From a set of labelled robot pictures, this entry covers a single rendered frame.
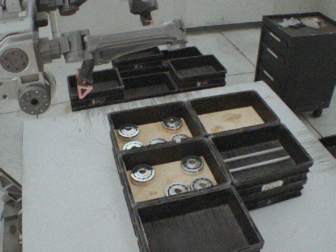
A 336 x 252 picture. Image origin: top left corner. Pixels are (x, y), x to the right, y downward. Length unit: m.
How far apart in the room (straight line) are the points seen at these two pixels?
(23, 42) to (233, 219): 1.00
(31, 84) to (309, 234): 1.34
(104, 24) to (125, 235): 3.35
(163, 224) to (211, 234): 0.19
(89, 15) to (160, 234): 3.45
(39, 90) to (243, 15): 3.93
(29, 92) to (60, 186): 0.50
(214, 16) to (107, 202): 3.65
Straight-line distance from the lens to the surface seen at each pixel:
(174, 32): 1.27
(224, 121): 1.91
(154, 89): 2.97
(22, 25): 1.30
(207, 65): 3.09
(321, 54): 3.11
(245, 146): 1.77
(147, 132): 1.81
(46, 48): 1.22
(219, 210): 1.48
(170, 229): 1.41
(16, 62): 1.24
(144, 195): 1.52
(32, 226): 1.67
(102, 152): 1.92
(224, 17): 5.01
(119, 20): 4.56
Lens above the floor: 1.97
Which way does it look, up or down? 38 degrees down
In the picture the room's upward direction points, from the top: straight up
